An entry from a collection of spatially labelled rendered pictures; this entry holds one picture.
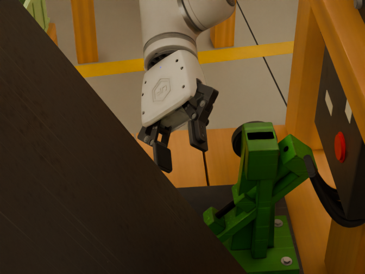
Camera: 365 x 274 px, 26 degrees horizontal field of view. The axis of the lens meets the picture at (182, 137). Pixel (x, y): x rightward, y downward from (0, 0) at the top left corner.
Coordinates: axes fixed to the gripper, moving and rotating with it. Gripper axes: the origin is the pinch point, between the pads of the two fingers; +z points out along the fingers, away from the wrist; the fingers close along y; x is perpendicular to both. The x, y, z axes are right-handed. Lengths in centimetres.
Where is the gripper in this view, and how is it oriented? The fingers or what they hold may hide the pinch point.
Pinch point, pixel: (180, 149)
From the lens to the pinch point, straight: 112.9
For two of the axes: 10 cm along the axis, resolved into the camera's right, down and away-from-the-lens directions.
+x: 6.9, 3.5, 6.3
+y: 7.2, -4.4, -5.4
